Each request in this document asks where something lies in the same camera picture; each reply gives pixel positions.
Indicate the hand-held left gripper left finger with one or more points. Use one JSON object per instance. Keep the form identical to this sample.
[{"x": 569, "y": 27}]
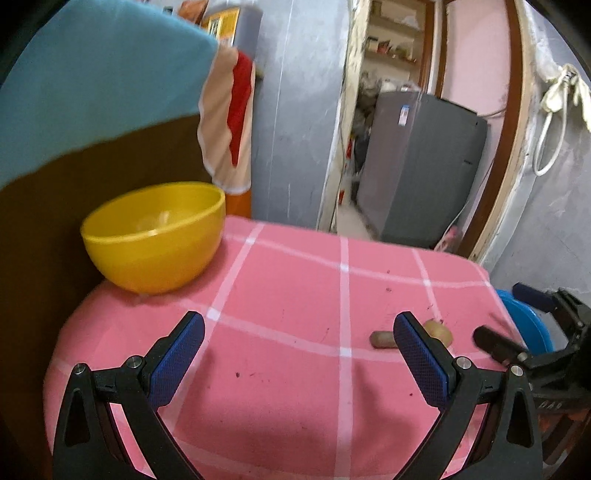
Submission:
[{"x": 178, "y": 360}]

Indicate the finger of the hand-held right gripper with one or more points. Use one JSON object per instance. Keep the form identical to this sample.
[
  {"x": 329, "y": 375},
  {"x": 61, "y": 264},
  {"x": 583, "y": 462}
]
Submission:
[
  {"x": 498, "y": 344},
  {"x": 535, "y": 295}
]

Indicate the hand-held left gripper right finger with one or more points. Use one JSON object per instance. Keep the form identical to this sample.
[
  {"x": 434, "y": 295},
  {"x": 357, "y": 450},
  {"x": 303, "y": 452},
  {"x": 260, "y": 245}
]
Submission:
[{"x": 420, "y": 360}]

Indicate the yellow plastic bowl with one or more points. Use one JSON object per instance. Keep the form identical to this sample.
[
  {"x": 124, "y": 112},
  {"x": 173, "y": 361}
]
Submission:
[{"x": 152, "y": 258}]

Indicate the blue plastic basin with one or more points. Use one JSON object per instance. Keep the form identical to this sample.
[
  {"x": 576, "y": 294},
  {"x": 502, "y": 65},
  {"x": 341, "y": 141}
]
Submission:
[{"x": 526, "y": 323}]

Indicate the tan round fruit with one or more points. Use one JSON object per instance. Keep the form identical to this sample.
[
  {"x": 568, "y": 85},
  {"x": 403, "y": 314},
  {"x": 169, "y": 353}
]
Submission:
[{"x": 439, "y": 331}]

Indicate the brown oval fruit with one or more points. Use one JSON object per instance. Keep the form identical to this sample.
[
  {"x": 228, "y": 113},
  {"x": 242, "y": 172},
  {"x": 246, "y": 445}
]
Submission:
[{"x": 382, "y": 339}]

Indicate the pink checked tablecloth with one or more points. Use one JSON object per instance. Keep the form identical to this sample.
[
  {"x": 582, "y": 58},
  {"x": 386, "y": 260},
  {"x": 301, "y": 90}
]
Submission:
[{"x": 300, "y": 300}]

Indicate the brown wooden cabinet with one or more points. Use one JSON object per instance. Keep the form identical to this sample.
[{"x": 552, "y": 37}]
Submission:
[{"x": 37, "y": 277}]

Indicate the orange plastic item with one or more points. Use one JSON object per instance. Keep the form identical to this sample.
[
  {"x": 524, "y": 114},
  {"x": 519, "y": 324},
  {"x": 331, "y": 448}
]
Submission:
[{"x": 239, "y": 205}]

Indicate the grey refrigerator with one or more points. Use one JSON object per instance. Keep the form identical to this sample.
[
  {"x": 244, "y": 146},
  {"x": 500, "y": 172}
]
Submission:
[{"x": 415, "y": 175}]

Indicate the orange red striped cloth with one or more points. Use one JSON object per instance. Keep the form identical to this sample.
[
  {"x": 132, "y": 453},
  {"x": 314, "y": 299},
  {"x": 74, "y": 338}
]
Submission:
[{"x": 221, "y": 115}]

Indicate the teal cloth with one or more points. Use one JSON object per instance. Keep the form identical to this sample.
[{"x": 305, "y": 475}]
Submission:
[{"x": 92, "y": 78}]

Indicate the grey box with orange label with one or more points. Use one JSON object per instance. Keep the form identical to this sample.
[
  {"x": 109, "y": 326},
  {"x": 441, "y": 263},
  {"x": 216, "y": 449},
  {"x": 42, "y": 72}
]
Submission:
[{"x": 235, "y": 27}]

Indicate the brown packet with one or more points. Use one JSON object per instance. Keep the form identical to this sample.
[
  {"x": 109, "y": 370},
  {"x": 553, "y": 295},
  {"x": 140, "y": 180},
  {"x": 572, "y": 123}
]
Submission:
[{"x": 194, "y": 10}]

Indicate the brown wooden door frame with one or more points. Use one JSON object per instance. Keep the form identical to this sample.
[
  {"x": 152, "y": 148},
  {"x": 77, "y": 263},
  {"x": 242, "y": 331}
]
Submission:
[{"x": 503, "y": 138}]

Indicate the pale wooden door frame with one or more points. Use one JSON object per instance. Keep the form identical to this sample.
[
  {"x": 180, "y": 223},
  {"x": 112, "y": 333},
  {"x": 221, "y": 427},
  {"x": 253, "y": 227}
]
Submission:
[{"x": 344, "y": 138}]

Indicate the wall shelf with jars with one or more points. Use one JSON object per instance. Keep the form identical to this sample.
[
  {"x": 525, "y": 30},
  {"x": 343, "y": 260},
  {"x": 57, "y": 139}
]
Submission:
[{"x": 397, "y": 37}]

